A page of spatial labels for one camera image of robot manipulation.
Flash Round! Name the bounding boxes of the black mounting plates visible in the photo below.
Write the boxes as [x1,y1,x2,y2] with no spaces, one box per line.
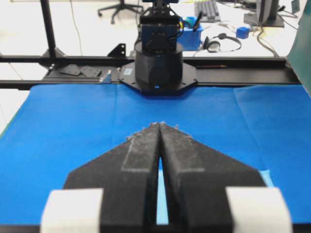
[59,64,102,78]

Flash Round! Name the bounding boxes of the black keyboard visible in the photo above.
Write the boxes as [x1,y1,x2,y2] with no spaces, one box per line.
[194,0,221,23]

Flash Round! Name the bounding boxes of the blue plastic bin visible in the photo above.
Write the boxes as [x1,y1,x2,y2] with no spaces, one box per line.
[177,17,203,51]

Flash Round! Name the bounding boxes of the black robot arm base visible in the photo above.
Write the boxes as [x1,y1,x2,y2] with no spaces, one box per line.
[119,0,198,95]

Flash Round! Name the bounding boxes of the black headphones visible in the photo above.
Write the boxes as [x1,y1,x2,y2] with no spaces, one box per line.
[203,33,242,53]

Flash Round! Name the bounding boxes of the dark green curtain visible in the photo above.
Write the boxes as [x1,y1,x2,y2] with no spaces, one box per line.
[287,0,311,95]

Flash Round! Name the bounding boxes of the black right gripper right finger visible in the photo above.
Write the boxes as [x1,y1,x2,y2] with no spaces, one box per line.
[159,122,294,233]

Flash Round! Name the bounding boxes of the black vertical frame post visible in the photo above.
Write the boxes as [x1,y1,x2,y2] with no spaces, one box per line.
[40,0,66,58]

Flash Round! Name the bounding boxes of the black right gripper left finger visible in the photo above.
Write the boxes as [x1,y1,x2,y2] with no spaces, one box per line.
[40,122,160,233]

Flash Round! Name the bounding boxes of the black monitor stand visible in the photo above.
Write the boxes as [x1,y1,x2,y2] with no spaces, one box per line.
[243,0,284,28]

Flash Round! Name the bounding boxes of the black office chair base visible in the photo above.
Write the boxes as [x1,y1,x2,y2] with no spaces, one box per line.
[97,0,144,24]

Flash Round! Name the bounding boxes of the black aluminium frame rail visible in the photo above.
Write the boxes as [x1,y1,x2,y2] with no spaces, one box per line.
[0,55,300,95]

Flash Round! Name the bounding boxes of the dark blue table cloth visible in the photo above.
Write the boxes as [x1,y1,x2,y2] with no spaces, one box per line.
[0,84,311,225]

